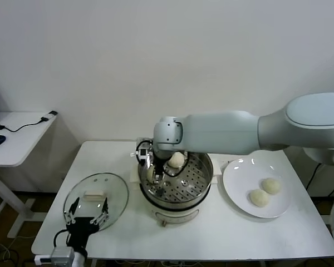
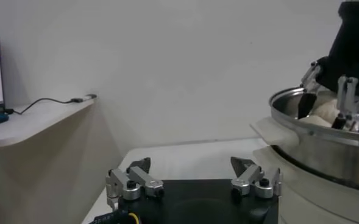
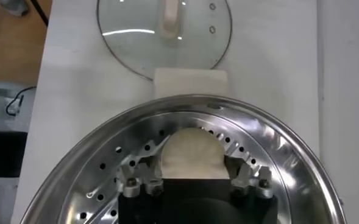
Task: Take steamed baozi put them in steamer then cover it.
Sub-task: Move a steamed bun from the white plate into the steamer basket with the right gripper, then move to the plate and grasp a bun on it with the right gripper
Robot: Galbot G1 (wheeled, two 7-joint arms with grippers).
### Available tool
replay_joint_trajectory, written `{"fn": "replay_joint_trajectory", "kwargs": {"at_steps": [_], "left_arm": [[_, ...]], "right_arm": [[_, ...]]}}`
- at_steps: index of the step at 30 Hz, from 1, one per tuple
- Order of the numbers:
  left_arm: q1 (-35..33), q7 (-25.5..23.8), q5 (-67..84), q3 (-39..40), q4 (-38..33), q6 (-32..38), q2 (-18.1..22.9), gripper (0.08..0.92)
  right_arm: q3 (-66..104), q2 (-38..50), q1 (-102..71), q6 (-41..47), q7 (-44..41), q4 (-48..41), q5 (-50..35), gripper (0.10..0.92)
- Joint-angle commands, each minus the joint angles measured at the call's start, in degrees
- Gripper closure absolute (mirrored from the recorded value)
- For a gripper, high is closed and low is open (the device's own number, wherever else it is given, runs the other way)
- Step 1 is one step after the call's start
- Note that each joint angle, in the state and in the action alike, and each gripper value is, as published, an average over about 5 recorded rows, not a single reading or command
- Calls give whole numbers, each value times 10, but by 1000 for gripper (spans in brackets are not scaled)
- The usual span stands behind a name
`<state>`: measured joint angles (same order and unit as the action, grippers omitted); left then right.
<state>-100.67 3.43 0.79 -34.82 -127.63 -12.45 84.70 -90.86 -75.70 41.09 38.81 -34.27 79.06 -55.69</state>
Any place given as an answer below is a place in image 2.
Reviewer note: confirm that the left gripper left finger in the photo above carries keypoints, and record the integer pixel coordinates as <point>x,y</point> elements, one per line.
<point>142,179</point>

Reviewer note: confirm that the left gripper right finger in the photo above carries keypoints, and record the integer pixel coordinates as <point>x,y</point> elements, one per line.
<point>249,176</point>

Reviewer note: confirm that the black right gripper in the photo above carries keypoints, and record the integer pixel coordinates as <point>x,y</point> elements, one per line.
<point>353,45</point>

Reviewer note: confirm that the white steamed baozi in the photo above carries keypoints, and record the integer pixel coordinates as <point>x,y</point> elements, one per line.
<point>325,109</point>

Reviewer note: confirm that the stainless steel steamer basket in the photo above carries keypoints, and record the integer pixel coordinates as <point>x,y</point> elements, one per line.
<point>334,158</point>

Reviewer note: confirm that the cream electric cooker pot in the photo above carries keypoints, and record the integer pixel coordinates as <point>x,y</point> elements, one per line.
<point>319,201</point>

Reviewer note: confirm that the white side desk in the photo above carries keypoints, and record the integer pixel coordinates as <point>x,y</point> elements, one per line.
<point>30,121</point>

